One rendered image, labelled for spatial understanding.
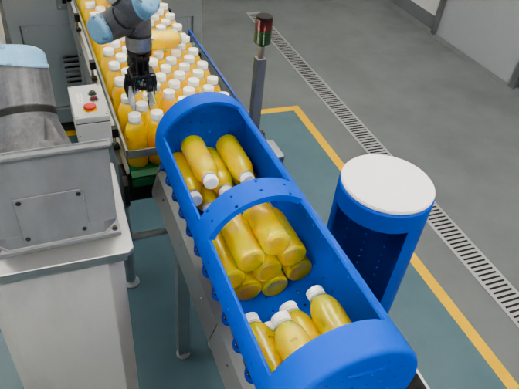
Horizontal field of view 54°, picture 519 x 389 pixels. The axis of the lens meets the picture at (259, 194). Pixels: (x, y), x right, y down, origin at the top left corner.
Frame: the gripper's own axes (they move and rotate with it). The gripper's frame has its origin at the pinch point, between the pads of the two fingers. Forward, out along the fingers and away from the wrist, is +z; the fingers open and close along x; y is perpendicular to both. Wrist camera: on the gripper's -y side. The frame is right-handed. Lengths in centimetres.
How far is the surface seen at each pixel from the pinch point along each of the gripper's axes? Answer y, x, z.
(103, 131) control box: 7.3, -13.4, 3.1
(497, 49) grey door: -168, 347, 85
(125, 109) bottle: -3.5, -4.7, 3.0
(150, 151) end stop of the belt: 10.4, -0.1, 10.8
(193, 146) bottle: 34.2, 7.0, -6.2
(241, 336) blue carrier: 93, -1, -4
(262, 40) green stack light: -18, 48, -11
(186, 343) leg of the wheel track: 27, 7, 96
